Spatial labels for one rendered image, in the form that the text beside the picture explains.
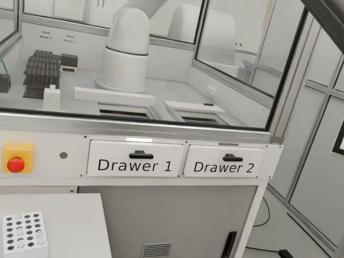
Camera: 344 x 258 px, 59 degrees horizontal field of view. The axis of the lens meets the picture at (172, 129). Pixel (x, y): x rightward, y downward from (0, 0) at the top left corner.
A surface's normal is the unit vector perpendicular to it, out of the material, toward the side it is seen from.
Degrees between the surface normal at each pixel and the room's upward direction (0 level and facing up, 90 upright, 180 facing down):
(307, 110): 90
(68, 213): 0
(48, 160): 90
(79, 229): 0
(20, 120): 90
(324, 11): 109
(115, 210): 90
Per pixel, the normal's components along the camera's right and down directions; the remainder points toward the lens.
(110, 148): 0.31, 0.39
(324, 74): -0.93, -0.07
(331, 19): -0.98, 0.19
